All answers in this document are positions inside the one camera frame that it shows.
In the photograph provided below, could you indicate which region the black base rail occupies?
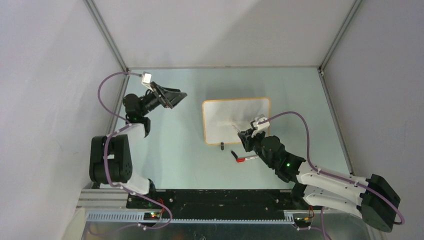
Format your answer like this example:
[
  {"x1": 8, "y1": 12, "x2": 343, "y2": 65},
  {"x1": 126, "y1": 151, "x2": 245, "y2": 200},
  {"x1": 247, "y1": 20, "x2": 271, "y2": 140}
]
[{"x1": 147, "y1": 189, "x2": 310, "y2": 221}]

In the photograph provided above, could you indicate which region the controller board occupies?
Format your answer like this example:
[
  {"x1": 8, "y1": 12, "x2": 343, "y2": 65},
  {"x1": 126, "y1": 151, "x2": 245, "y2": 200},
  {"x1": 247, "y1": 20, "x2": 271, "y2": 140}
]
[
  {"x1": 294, "y1": 216, "x2": 314, "y2": 228},
  {"x1": 143, "y1": 212, "x2": 162, "y2": 221}
]

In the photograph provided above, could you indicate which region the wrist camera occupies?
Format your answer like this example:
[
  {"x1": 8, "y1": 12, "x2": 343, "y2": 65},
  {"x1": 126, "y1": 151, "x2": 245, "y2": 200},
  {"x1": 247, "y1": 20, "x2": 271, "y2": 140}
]
[
  {"x1": 250, "y1": 114, "x2": 270, "y2": 137},
  {"x1": 141, "y1": 72, "x2": 152, "y2": 90}
]

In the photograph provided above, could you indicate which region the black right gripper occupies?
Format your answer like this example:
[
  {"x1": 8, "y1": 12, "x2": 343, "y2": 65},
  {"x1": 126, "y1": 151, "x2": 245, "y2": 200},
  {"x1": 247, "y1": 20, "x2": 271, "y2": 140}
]
[{"x1": 238, "y1": 127, "x2": 275, "y2": 169}]

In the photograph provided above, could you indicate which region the left controller board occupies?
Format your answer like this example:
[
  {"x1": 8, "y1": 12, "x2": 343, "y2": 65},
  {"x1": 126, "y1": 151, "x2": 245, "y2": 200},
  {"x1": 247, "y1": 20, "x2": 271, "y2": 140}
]
[{"x1": 143, "y1": 212, "x2": 162, "y2": 221}]

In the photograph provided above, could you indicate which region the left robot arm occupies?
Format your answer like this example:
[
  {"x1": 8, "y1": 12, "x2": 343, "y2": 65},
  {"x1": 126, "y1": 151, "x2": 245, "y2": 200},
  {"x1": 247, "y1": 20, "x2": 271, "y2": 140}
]
[{"x1": 89, "y1": 82, "x2": 187, "y2": 208}]

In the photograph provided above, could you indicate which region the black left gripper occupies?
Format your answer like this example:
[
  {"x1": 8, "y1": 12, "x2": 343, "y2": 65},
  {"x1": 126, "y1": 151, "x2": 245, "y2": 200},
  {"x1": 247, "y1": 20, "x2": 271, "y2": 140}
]
[{"x1": 140, "y1": 81, "x2": 187, "y2": 117}]

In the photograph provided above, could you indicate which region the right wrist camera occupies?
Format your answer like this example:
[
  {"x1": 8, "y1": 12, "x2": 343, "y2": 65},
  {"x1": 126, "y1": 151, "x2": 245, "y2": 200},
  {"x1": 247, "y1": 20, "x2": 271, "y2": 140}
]
[{"x1": 250, "y1": 114, "x2": 270, "y2": 137}]

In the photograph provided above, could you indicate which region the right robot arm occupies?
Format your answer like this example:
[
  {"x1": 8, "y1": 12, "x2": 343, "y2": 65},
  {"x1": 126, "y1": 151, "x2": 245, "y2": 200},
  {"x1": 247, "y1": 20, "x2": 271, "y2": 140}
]
[{"x1": 237, "y1": 129, "x2": 401, "y2": 233}]

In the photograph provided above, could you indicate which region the black marker cap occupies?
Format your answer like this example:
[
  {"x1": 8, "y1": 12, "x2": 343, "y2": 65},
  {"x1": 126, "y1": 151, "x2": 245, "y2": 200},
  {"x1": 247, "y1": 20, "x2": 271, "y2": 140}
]
[{"x1": 230, "y1": 150, "x2": 238, "y2": 159}]

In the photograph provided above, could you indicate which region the yellow framed whiteboard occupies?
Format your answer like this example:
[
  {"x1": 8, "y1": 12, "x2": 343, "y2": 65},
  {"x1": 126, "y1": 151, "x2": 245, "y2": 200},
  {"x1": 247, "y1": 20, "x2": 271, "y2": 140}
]
[{"x1": 202, "y1": 97, "x2": 271, "y2": 145}]

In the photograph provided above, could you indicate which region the red whiteboard marker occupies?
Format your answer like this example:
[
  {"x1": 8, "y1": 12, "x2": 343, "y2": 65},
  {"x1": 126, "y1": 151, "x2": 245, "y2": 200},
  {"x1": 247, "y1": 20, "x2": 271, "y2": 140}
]
[{"x1": 236, "y1": 155, "x2": 260, "y2": 163}]

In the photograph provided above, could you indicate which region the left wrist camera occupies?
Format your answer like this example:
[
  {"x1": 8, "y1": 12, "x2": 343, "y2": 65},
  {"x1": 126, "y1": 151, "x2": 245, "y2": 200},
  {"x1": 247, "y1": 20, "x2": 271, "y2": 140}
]
[{"x1": 141, "y1": 72, "x2": 152, "y2": 90}]

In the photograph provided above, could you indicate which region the right controller board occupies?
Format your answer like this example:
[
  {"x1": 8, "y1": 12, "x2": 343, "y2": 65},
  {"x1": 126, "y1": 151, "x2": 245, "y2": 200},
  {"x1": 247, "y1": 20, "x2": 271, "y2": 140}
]
[{"x1": 294, "y1": 216, "x2": 314, "y2": 228}]

